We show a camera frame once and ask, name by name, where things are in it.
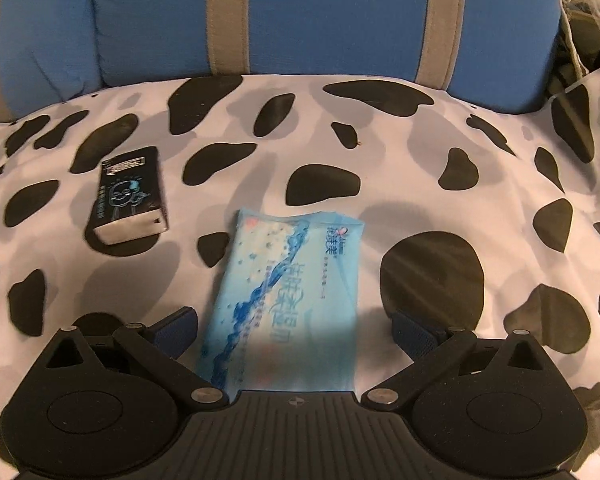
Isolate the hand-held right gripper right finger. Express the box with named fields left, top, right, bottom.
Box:
left=361, top=310, right=548, bottom=408

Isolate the blue pillow with beige stripe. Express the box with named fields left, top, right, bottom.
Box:
left=0, top=0, right=103, bottom=123

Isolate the cow print blanket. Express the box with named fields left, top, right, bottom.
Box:
left=0, top=55, right=600, bottom=480

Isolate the black tissue pack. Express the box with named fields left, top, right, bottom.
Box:
left=83, top=146, right=170, bottom=246

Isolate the blue wet wipes pack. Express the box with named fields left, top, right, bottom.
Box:
left=199, top=208, right=368, bottom=393

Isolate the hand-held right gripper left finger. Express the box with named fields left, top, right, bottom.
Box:
left=40, top=307, right=231, bottom=408

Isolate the large blue striped pillow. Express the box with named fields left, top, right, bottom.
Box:
left=91, top=0, right=563, bottom=113

